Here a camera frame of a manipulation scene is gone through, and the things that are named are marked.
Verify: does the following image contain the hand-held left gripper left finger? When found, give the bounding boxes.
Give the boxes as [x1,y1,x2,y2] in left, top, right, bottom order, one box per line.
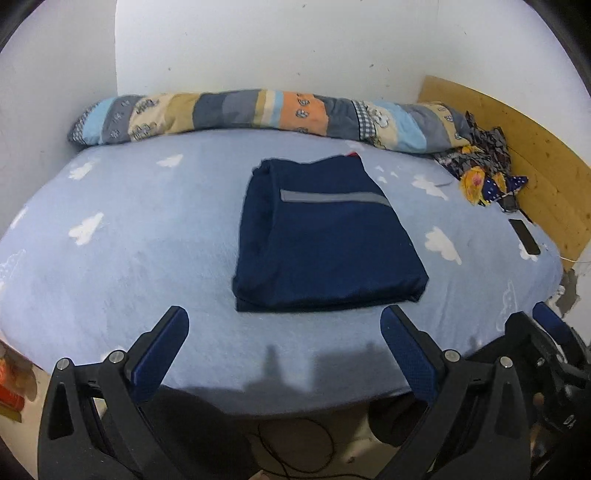
[38,305,195,480]

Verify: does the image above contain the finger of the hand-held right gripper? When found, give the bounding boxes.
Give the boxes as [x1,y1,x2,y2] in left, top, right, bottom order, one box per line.
[505,312,564,384]
[533,302,591,370]

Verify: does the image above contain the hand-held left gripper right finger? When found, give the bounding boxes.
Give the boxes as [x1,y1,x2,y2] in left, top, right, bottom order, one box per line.
[380,305,531,480]

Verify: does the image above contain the navy jacket with red collar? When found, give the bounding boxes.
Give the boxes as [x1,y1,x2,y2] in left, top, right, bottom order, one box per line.
[231,152,430,313]

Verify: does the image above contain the dark round object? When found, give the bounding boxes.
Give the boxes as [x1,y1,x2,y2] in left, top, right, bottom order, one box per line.
[369,394,419,448]

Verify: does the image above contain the black phone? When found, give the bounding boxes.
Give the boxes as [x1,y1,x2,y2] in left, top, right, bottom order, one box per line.
[508,218,541,257]

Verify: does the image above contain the wooden headboard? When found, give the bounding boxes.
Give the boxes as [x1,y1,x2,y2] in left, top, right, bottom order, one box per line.
[418,75,591,261]

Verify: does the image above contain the dark patterned cloth with yellow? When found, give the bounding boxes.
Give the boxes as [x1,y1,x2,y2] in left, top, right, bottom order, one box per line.
[434,111,529,213]

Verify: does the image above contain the rolled patchwork quilt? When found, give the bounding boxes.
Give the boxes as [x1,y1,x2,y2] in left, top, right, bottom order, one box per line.
[68,89,476,153]

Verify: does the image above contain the black cable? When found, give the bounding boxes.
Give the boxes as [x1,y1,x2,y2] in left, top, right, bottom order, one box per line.
[256,418,335,476]

